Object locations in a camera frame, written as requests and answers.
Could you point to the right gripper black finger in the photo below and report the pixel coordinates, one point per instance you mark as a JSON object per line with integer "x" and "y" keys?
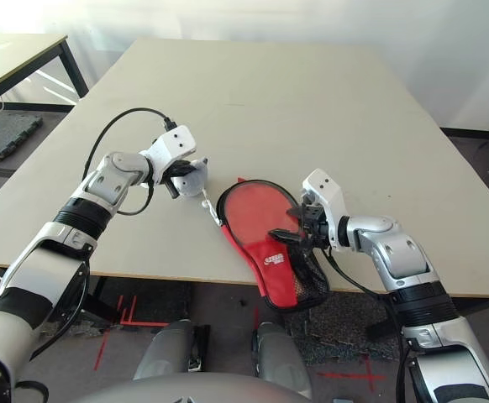
{"x": 299, "y": 212}
{"x": 290, "y": 238}

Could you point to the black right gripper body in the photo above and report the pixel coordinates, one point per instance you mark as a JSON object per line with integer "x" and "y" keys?
{"x": 315, "y": 226}

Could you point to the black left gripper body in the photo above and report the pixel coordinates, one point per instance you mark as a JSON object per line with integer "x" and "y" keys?
{"x": 169, "y": 174}

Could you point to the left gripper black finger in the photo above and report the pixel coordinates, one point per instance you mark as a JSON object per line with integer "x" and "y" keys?
{"x": 172, "y": 188}
{"x": 187, "y": 169}

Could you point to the red black paddle case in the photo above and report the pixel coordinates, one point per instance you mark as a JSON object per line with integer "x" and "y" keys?
{"x": 278, "y": 277}

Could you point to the red ping-pong paddle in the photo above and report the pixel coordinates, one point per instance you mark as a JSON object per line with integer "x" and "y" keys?
{"x": 257, "y": 210}

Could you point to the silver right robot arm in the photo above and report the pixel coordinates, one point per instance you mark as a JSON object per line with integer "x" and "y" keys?
{"x": 400, "y": 252}

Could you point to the silver right robot leg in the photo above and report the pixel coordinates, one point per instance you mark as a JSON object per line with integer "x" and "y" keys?
{"x": 282, "y": 361}

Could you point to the silver robot leg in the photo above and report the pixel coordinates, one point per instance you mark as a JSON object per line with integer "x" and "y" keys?
{"x": 164, "y": 348}
{"x": 282, "y": 361}

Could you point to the silver left robot leg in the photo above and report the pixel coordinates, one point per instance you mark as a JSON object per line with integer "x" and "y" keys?
{"x": 164, "y": 348}

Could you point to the grey foam floor tile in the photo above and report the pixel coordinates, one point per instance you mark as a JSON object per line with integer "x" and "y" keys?
{"x": 5, "y": 138}

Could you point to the red tape strip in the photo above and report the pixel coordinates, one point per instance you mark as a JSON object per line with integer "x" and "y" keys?
{"x": 101, "y": 350}

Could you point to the grey robot torso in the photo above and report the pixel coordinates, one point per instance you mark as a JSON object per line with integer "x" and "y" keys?
{"x": 185, "y": 390}

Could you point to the black-framed side table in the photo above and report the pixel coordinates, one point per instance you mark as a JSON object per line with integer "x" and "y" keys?
{"x": 13, "y": 59}

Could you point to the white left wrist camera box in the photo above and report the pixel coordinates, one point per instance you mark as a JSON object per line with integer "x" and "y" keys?
{"x": 177, "y": 142}

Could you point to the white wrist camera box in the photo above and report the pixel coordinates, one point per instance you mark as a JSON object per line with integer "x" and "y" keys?
{"x": 328, "y": 193}
{"x": 177, "y": 142}

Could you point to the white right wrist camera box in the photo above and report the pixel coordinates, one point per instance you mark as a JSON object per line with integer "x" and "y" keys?
{"x": 328, "y": 193}

